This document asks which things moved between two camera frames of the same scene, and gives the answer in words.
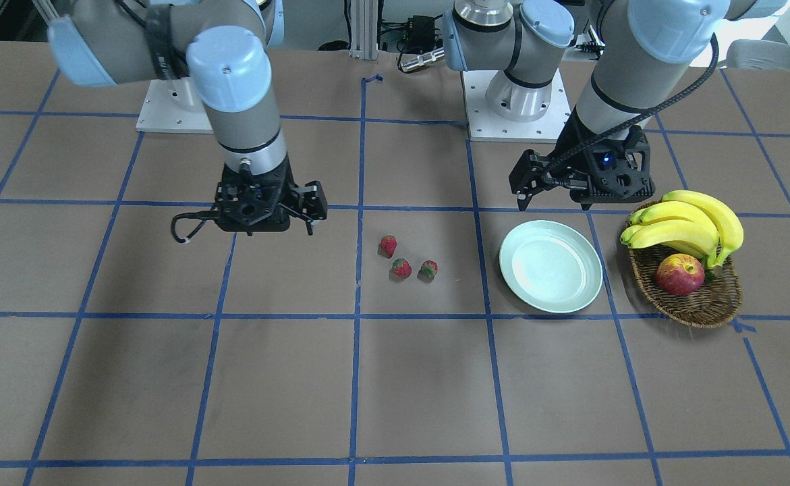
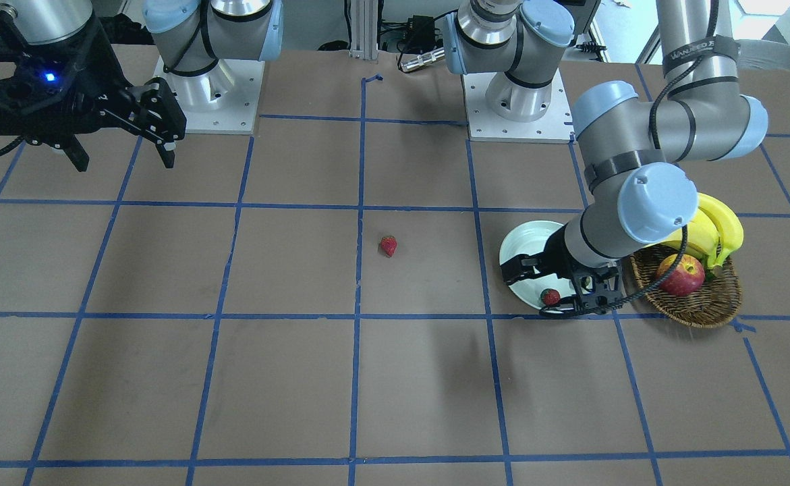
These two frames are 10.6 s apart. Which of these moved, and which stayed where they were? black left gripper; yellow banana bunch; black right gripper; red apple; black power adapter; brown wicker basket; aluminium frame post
Moved: black left gripper; black right gripper
Stayed: black power adapter; aluminium frame post; yellow banana bunch; brown wicker basket; red apple
